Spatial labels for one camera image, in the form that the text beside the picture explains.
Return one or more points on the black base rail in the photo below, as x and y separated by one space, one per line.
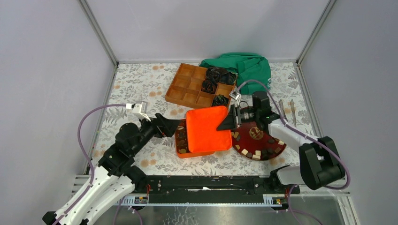
164 190

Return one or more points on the orange chocolate box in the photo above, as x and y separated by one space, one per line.
182 149

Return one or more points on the floral table mat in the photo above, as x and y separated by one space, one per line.
150 82

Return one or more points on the dark rolled fabric back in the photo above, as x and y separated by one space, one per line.
220 75

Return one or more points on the metal serving tongs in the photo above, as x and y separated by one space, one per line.
290 109

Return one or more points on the red round plate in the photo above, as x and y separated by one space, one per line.
253 141

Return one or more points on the wooden compartment organizer tray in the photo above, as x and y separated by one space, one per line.
186 88

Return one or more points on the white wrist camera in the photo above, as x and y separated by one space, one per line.
235 95
139 110

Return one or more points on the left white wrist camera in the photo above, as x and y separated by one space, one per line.
139 110

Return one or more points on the green cloth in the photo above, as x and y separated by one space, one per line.
247 66

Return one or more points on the dark rolled fabric middle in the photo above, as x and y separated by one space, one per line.
209 86

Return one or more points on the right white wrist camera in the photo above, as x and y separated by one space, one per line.
235 95

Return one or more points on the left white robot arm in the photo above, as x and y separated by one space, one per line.
115 176

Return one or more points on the orange box lid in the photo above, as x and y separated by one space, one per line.
202 133

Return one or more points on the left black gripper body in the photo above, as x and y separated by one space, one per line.
149 130

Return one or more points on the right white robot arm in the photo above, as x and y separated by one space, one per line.
319 162

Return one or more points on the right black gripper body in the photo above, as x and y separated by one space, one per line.
247 115

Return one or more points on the dark rolled fabric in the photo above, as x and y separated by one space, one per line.
220 75
220 100
209 86

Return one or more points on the dark rolled fabric front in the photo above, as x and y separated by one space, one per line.
220 100

